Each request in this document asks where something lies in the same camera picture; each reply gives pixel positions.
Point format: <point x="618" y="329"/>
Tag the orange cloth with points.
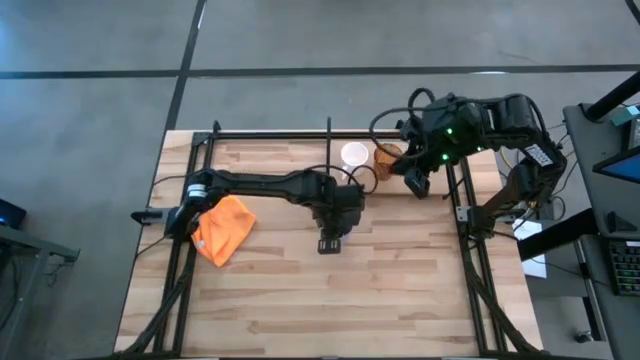
<point x="225" y="230"/>

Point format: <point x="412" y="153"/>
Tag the black desk support bar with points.
<point x="555" y="235"/>

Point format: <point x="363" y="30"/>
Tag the white ceramic mug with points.
<point x="354" y="152"/>

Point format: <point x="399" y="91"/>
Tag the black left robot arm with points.
<point x="260" y="182"/>

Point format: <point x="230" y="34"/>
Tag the blue lit screen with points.
<point x="622" y="167"/>

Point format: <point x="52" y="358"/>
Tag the dark device with blue light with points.
<point x="10" y="214"/>

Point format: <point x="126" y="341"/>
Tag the black aluminium table frame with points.
<point x="280" y="135"/>

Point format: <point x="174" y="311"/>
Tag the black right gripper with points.
<point x="430" y="140"/>

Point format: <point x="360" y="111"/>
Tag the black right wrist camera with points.
<point x="417" y="184"/>

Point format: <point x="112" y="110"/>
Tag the black keyboard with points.
<point x="626" y="267"/>

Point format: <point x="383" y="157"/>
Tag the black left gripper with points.
<point x="342" y="205"/>

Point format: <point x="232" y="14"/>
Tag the grey side desk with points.
<point x="590" y="175"/>

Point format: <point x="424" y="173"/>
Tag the grey metal side table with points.
<point x="30" y="250"/>

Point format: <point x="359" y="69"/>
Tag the black slanted pole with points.
<point x="615" y="95"/>

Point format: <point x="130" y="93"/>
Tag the white paper sheet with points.
<point x="534" y="250"/>

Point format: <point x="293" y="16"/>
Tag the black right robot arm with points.
<point x="525" y="130"/>

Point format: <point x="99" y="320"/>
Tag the amber faceted glass cup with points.
<point x="385" y="160"/>

